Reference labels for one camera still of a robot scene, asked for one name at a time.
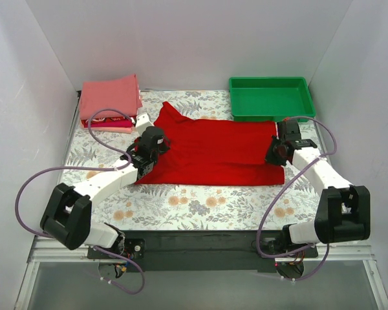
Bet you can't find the red t shirt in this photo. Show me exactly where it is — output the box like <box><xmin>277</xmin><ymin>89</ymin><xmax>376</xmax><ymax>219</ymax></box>
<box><xmin>139</xmin><ymin>101</ymin><xmax>285</xmax><ymax>186</ymax></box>

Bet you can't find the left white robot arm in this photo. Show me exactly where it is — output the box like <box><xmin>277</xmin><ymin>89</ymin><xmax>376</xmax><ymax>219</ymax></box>
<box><xmin>40</xmin><ymin>126</ymin><xmax>170</xmax><ymax>258</ymax></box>

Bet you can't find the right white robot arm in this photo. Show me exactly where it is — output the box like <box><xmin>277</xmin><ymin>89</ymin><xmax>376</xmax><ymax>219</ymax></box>
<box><xmin>266</xmin><ymin>119</ymin><xmax>371</xmax><ymax>257</ymax></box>

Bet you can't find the red patterned folded shirt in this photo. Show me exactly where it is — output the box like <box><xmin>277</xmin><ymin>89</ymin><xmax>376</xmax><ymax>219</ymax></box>
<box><xmin>91</xmin><ymin>116</ymin><xmax>136</xmax><ymax>128</ymax></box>

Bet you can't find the floral table mat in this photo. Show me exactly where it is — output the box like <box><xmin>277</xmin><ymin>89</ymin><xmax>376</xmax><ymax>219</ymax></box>
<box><xmin>48</xmin><ymin>89</ymin><xmax>347</xmax><ymax>232</ymax></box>

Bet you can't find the green plastic tray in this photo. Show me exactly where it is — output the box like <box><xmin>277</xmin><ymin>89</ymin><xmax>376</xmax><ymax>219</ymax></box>
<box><xmin>229</xmin><ymin>77</ymin><xmax>316</xmax><ymax>122</ymax></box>

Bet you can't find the pink folded shirt on top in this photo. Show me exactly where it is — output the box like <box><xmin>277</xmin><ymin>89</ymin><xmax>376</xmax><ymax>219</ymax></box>
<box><xmin>80</xmin><ymin>74</ymin><xmax>142</xmax><ymax>119</ymax></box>

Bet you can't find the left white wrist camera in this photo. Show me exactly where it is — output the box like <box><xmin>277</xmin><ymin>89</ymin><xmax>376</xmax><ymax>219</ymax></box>
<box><xmin>135</xmin><ymin>113</ymin><xmax>154</xmax><ymax>136</ymax></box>

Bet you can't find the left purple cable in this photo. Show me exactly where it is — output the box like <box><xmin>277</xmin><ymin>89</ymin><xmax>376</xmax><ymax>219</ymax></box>
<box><xmin>15</xmin><ymin>108</ymin><xmax>146</xmax><ymax>295</ymax></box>

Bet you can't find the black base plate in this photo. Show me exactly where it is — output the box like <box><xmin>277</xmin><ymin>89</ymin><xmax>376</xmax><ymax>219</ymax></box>
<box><xmin>87</xmin><ymin>229</ymin><xmax>319</xmax><ymax>274</ymax></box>

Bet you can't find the aluminium frame rail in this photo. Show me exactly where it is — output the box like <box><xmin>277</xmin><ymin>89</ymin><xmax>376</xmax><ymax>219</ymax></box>
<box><xmin>16</xmin><ymin>238</ymin><xmax>388</xmax><ymax>309</ymax></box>

